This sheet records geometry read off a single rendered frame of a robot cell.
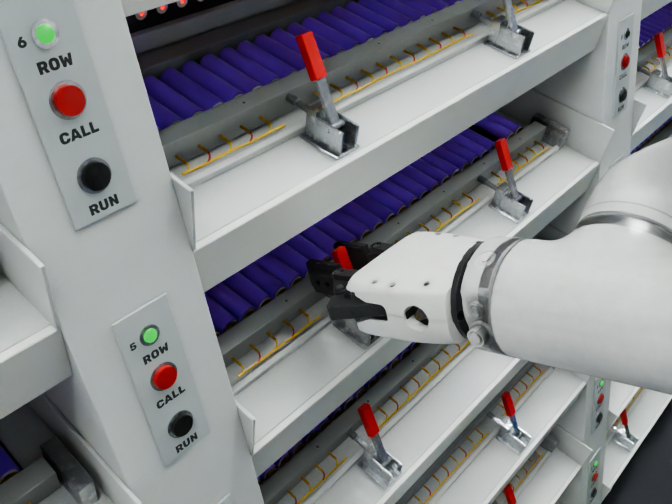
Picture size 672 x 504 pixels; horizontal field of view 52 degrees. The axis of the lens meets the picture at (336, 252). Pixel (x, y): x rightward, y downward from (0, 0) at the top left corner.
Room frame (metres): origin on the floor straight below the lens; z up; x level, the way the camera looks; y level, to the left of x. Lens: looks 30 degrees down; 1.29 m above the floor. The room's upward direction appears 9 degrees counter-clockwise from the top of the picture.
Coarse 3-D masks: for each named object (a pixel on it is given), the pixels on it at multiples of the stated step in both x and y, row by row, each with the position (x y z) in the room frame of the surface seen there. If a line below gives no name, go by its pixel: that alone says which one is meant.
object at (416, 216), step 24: (528, 144) 0.81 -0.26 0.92; (480, 168) 0.74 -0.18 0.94; (432, 192) 0.69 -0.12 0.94; (456, 192) 0.70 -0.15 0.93; (408, 216) 0.65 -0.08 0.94; (432, 216) 0.67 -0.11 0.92; (360, 240) 0.61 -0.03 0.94; (384, 240) 0.61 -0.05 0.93; (312, 288) 0.54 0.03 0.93; (264, 312) 0.51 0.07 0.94; (288, 312) 0.52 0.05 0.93; (240, 336) 0.48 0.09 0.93; (264, 336) 0.50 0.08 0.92
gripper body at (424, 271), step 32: (384, 256) 0.48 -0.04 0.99; (416, 256) 0.46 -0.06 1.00; (448, 256) 0.44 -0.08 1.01; (352, 288) 0.45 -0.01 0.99; (384, 288) 0.43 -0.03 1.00; (416, 288) 0.41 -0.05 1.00; (448, 288) 0.40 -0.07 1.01; (384, 320) 0.44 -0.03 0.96; (416, 320) 0.41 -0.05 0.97; (448, 320) 0.39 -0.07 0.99
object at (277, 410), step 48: (528, 96) 0.87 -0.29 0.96; (576, 144) 0.82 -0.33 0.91; (480, 192) 0.73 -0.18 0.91; (528, 192) 0.73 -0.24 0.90; (576, 192) 0.78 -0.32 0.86; (288, 336) 0.51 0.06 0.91; (336, 336) 0.51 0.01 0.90; (288, 384) 0.46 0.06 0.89; (336, 384) 0.46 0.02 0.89; (288, 432) 0.42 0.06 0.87
